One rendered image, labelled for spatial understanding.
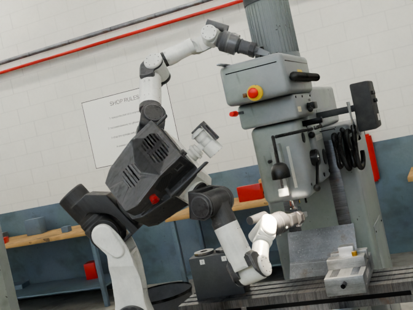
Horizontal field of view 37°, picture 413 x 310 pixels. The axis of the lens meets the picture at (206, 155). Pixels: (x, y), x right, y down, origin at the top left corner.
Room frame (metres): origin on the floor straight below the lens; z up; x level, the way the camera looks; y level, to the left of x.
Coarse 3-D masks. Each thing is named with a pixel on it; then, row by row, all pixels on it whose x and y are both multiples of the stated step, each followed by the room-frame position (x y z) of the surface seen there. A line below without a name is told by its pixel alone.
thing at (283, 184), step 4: (276, 144) 2.46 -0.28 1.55; (280, 144) 2.49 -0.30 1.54; (272, 148) 2.47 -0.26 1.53; (280, 148) 2.48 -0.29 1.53; (272, 152) 2.47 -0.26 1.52; (280, 152) 2.47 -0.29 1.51; (272, 156) 2.47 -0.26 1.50; (280, 156) 2.46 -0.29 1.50; (272, 160) 2.48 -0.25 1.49; (280, 160) 2.46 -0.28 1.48; (280, 180) 2.47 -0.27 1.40; (284, 180) 2.46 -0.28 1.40; (280, 184) 2.47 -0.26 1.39; (284, 184) 2.47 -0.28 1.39; (288, 184) 2.48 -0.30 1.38; (280, 188) 2.47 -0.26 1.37; (284, 188) 2.46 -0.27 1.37; (288, 188) 2.47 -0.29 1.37; (280, 192) 2.47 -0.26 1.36; (284, 192) 2.46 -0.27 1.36; (288, 192) 2.46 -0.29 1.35; (280, 196) 2.47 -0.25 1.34
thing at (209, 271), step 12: (204, 252) 2.73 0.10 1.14; (216, 252) 2.72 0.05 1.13; (192, 264) 2.72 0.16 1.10; (204, 264) 2.70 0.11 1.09; (216, 264) 2.69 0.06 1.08; (192, 276) 2.72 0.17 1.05; (204, 276) 2.71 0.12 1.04; (216, 276) 2.69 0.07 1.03; (228, 276) 2.68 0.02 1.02; (204, 288) 2.71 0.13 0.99; (216, 288) 2.70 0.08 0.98; (228, 288) 2.68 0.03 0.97; (240, 288) 2.67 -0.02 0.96
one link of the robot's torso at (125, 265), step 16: (96, 240) 2.27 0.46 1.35; (112, 240) 2.27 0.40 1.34; (128, 240) 2.42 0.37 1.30; (112, 256) 2.28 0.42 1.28; (128, 256) 2.27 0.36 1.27; (112, 272) 2.29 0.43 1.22; (128, 272) 2.29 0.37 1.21; (128, 288) 2.30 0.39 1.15; (144, 288) 2.39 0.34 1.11; (128, 304) 2.30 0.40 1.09; (144, 304) 2.30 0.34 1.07
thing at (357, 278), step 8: (360, 248) 2.55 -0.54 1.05; (368, 256) 2.53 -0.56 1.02; (368, 264) 2.48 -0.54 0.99; (328, 272) 2.44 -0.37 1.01; (336, 272) 2.41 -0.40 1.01; (344, 272) 2.39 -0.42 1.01; (352, 272) 2.36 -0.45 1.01; (360, 272) 2.34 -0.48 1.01; (368, 272) 2.46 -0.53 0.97; (328, 280) 2.35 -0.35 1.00; (336, 280) 2.34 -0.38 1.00; (344, 280) 2.33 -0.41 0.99; (352, 280) 2.32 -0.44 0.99; (360, 280) 2.31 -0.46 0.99; (368, 280) 2.40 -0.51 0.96; (328, 288) 2.35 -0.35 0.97; (336, 288) 2.34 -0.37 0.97; (344, 288) 2.33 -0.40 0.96; (352, 288) 2.32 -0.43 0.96; (360, 288) 2.31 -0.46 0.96
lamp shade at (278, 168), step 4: (276, 164) 2.36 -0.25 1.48; (280, 164) 2.36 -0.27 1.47; (284, 164) 2.36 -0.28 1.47; (272, 168) 2.37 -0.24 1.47; (276, 168) 2.35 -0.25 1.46; (280, 168) 2.35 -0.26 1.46; (284, 168) 2.35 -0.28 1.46; (288, 168) 2.37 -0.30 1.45; (272, 172) 2.36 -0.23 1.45; (276, 172) 2.35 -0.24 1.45; (280, 172) 2.34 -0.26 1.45; (284, 172) 2.35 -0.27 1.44; (288, 172) 2.36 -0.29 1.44; (272, 176) 2.37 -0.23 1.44; (276, 176) 2.35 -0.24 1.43; (280, 176) 2.34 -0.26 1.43; (284, 176) 2.35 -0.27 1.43; (288, 176) 2.35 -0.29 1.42
